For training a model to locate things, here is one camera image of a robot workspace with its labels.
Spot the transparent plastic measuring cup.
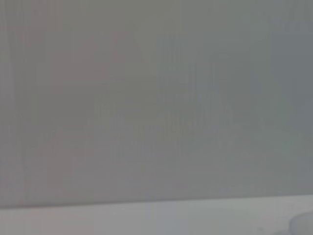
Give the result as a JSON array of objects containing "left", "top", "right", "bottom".
[{"left": 288, "top": 211, "right": 313, "bottom": 235}]

